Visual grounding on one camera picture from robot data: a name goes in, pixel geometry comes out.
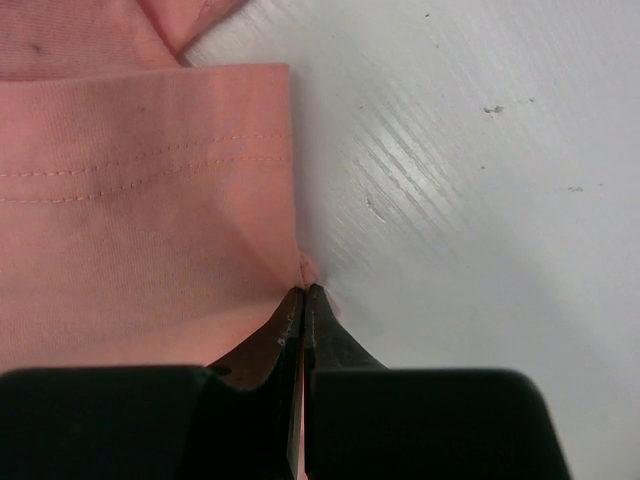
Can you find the pink t shirt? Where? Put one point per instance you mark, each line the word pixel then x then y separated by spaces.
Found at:
pixel 147 207

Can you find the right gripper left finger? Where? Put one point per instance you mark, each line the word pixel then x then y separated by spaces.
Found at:
pixel 237 418

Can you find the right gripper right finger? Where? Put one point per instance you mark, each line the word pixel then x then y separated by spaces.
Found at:
pixel 364 420

